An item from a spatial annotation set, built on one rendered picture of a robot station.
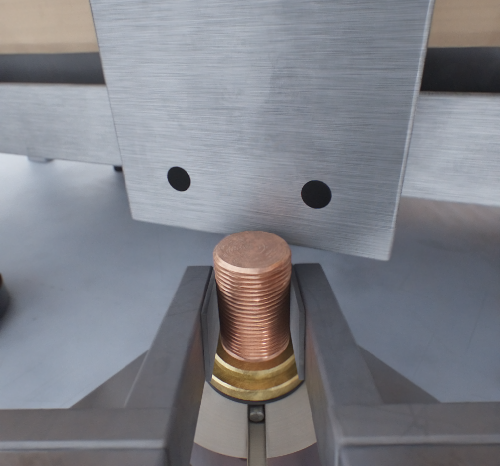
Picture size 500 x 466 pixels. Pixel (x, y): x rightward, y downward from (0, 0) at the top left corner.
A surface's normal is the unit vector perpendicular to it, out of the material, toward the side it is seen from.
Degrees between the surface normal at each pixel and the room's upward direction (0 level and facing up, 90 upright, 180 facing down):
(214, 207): 90
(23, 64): 90
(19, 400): 180
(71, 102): 90
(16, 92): 90
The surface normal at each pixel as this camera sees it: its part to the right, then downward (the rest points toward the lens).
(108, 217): -0.03, -0.89
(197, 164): -0.35, 0.44
